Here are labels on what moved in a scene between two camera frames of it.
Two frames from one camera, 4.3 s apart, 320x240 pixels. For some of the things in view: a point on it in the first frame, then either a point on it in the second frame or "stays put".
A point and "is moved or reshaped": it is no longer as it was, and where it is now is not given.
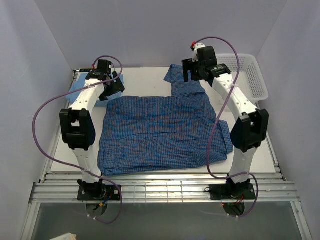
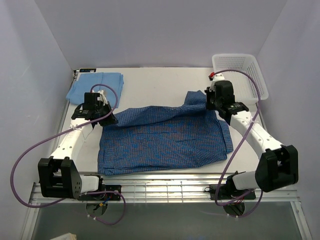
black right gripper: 188,65 -> 209,93
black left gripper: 117,87 -> 111,120
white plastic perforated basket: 249,76 stays put
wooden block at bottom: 68,236 stays put
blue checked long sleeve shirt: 143,132 is moved or reshaped
